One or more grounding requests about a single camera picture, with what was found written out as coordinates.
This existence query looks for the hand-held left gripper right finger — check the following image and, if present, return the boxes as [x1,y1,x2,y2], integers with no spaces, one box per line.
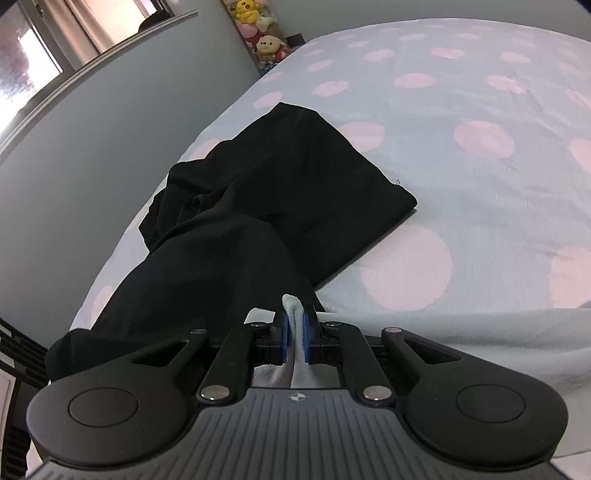
[301,309,463,407]

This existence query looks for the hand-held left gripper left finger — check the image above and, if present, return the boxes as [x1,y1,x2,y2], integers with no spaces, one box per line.
[128,309,291,407]

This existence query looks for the white cloth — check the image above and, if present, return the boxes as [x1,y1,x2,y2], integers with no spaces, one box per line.
[244,293,343,389]

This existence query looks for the black pants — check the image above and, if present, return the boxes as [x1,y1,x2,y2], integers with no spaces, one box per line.
[46,102,419,385]

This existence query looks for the pink dotted pale blue blanket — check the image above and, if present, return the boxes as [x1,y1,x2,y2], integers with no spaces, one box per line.
[69,17,591,464]

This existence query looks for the black slatted furniture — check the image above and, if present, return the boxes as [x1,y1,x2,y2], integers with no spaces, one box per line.
[0,318,52,468]

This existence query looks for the stack of plush toys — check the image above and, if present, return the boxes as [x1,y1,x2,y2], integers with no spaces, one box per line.
[224,0,293,77]

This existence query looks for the grey window sill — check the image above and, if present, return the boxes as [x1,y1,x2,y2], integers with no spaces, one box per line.
[0,10,200,145]

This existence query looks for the beige curtain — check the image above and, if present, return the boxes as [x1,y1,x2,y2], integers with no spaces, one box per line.
[50,0,163,55]

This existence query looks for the window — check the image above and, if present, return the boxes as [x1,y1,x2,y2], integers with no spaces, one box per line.
[0,0,109,123]

